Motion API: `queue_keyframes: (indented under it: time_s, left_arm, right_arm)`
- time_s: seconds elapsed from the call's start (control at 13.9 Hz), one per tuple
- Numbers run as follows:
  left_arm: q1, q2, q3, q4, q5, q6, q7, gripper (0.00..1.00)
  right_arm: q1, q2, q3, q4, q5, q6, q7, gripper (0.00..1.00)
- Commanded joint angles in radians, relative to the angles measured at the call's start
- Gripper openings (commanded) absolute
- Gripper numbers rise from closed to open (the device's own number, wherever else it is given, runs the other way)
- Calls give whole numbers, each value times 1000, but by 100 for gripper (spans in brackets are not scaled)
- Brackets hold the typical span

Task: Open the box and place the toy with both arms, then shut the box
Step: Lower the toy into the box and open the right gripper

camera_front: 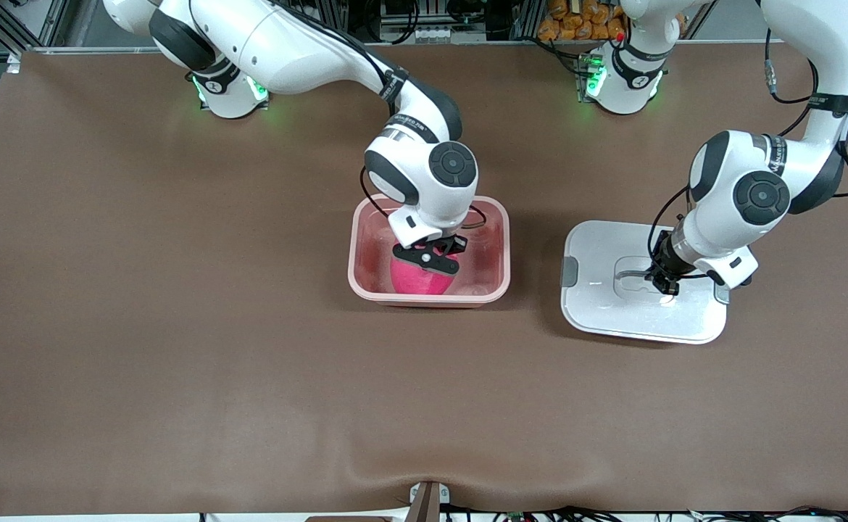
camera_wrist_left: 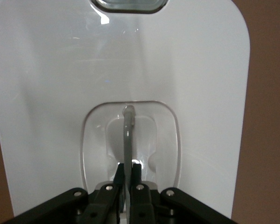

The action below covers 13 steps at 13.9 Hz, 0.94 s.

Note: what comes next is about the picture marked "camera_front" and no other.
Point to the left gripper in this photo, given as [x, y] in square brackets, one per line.
[664, 267]

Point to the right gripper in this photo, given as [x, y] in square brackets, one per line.
[456, 246]

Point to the pink plush toy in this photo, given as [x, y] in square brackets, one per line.
[413, 279]

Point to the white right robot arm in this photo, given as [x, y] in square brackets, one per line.
[286, 51]

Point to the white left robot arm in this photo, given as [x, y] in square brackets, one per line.
[728, 188]

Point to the pink plastic storage box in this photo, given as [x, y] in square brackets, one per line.
[366, 254]

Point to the brown table mat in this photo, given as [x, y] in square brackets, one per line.
[424, 399]

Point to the grey electronics unit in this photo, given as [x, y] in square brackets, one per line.
[409, 14]

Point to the aluminium frame post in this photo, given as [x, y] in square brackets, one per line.
[331, 9]
[525, 18]

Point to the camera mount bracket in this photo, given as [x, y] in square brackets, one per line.
[427, 504]

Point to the aluminium table edge rail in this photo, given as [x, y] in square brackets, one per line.
[69, 50]

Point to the aluminium frame corner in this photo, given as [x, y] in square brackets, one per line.
[0, 30]

